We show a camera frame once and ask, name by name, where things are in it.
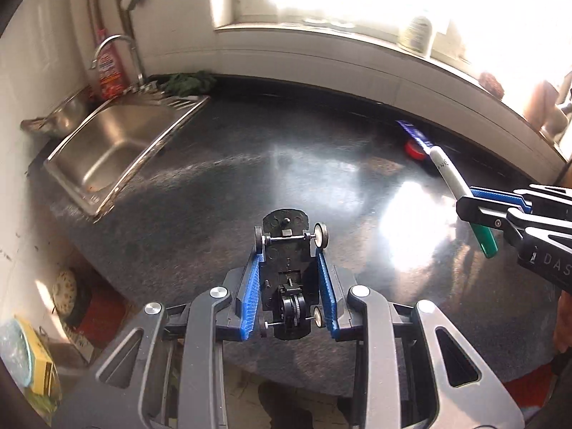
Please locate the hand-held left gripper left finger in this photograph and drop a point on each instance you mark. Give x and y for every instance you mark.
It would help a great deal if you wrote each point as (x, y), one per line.
(249, 299)

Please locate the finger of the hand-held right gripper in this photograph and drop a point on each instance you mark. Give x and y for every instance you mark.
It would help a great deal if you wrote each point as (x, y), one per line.
(500, 196)
(482, 212)

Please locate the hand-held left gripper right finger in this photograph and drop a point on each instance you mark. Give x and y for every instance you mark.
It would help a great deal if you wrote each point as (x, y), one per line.
(327, 299)

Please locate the white marker green cap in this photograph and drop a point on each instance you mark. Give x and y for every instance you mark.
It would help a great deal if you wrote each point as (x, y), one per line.
(447, 172)

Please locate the black toy car chassis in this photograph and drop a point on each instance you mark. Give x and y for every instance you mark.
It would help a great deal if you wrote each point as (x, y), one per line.
(286, 254)

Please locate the person's right forearm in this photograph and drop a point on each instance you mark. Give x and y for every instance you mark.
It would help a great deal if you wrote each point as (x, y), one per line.
(564, 321)

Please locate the red round cap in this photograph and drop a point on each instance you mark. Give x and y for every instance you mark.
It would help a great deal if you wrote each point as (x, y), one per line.
(415, 151)

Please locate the tan rounded object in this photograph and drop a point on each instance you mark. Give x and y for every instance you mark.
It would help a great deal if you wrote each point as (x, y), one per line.
(545, 107)

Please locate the blue packet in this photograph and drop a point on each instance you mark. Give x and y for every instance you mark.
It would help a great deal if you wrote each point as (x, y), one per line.
(415, 133)

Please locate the brown scrubber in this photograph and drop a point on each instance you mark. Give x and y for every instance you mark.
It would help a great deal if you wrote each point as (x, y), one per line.
(491, 84)

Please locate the red plastic item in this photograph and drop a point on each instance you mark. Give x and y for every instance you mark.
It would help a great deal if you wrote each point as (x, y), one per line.
(529, 386)

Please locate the red box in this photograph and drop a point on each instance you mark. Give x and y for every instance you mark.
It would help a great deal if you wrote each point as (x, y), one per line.
(105, 317)

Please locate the black pot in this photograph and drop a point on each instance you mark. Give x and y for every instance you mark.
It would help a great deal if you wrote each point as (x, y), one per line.
(82, 304)

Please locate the white plastic bottle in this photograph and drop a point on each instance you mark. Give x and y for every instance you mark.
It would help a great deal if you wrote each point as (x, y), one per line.
(418, 33)

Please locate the dotted pot lid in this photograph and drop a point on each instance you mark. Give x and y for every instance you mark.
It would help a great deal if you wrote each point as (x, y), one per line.
(65, 290)

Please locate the steel pot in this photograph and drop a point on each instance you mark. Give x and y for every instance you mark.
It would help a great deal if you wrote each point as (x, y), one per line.
(67, 353)

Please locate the stainless steel sink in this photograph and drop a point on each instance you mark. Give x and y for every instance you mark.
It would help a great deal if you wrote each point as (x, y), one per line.
(111, 143)

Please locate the yellow cardboard box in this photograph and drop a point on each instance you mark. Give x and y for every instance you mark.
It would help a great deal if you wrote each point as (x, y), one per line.
(42, 362)

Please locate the dark green cloth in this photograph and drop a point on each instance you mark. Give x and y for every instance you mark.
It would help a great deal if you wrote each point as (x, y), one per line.
(190, 82)

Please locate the green leafy vegetables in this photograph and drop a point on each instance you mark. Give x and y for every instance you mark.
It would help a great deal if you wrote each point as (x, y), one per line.
(40, 402)

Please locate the clear glass cup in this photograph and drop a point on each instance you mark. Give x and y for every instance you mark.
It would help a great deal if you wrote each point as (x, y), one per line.
(316, 22)
(342, 23)

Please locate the teal bowl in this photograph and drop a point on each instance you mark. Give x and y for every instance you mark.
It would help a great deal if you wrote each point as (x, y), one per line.
(15, 353)

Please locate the red detergent bottle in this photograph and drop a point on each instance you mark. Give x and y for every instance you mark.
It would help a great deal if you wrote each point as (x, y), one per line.
(108, 71)

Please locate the chrome faucet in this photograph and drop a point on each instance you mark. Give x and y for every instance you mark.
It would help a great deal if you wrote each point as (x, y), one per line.
(129, 44)

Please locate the white pipe clip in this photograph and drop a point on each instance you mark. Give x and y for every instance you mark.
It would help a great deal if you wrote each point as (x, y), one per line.
(133, 1)

